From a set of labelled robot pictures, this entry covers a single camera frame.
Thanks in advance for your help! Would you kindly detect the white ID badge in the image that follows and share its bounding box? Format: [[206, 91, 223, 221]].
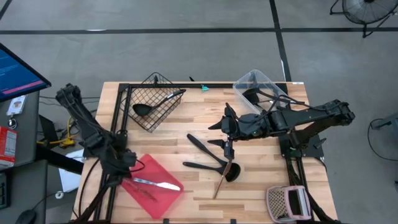
[[5, 94, 28, 118]]

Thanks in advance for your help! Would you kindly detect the pink perforated caddy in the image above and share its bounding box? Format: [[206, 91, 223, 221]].
[[266, 185, 313, 224]]

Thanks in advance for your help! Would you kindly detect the white paper sheet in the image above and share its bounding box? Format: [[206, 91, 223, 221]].
[[58, 148, 85, 193]]

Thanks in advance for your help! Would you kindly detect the red box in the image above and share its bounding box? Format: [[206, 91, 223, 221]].
[[0, 125, 18, 169]]

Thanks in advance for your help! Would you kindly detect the pink plastic bin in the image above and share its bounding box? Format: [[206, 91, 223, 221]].
[[119, 153, 185, 220]]

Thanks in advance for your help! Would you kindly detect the grey side desk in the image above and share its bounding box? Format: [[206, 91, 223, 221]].
[[0, 90, 49, 224]]

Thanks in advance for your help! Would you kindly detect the yellow cable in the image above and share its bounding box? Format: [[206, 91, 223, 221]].
[[36, 116, 77, 149]]

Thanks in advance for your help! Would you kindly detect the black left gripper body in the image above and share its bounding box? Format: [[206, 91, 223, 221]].
[[107, 148, 137, 179]]

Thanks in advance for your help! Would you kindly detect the black keyboard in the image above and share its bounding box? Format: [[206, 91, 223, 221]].
[[0, 172, 9, 210]]

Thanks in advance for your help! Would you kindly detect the computer monitor blue screen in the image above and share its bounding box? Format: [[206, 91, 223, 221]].
[[0, 42, 53, 103]]

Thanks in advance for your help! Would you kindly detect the black floor fan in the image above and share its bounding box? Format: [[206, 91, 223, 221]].
[[329, 0, 398, 39]]

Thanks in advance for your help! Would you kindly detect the clear plastic bin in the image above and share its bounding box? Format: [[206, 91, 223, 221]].
[[232, 68, 292, 118]]

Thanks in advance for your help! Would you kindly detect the large black ladle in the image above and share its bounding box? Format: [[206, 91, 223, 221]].
[[182, 161, 242, 184]]

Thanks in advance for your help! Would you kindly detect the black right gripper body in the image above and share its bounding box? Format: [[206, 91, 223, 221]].
[[225, 104, 274, 160]]

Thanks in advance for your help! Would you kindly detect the black metal rig frame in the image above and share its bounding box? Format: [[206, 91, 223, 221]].
[[70, 81, 340, 224]]

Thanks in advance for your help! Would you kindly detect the black thin-handled utensil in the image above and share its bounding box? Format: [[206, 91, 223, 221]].
[[185, 133, 229, 167]]

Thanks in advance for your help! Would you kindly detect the silver table knife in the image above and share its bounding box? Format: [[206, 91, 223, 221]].
[[132, 177, 182, 192]]

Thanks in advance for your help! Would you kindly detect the black wire basket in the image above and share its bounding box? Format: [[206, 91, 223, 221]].
[[119, 72, 185, 134]]

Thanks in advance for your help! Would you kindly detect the black computer mouse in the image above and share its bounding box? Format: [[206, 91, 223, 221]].
[[14, 208, 37, 224]]

